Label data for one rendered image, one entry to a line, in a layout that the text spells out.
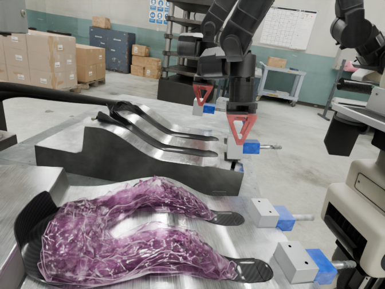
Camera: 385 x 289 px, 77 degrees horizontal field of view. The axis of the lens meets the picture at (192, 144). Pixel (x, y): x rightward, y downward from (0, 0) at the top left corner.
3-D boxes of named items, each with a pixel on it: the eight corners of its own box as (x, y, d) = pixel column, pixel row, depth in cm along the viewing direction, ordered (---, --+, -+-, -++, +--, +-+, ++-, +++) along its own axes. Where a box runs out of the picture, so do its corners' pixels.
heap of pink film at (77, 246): (210, 204, 47) (218, 169, 44) (244, 292, 31) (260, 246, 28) (64, 203, 41) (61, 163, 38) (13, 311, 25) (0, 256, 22)
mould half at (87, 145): (232, 158, 81) (240, 120, 76) (235, 205, 57) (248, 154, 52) (89, 132, 84) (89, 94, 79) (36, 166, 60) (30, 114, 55)
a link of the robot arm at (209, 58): (237, 36, 46) (250, 16, 50) (185, 42, 51) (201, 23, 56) (246, 89, 54) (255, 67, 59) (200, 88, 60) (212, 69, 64)
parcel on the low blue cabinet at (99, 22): (111, 29, 700) (111, 18, 689) (104, 28, 670) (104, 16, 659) (98, 27, 708) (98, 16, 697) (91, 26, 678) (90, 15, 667)
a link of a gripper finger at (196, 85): (189, 106, 82) (193, 77, 78) (192, 101, 88) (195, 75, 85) (209, 109, 81) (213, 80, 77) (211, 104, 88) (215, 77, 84)
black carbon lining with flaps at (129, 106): (217, 143, 74) (223, 113, 70) (216, 167, 59) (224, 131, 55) (107, 123, 75) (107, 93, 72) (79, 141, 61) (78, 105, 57)
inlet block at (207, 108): (228, 116, 89) (231, 102, 87) (229, 120, 84) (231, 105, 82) (193, 112, 90) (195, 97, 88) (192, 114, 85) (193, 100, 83)
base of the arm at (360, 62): (409, 48, 66) (375, 47, 77) (396, 24, 63) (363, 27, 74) (381, 71, 68) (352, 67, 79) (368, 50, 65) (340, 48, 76)
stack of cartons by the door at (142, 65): (161, 78, 723) (164, 49, 691) (157, 79, 693) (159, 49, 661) (134, 73, 738) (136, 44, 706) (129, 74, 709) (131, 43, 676)
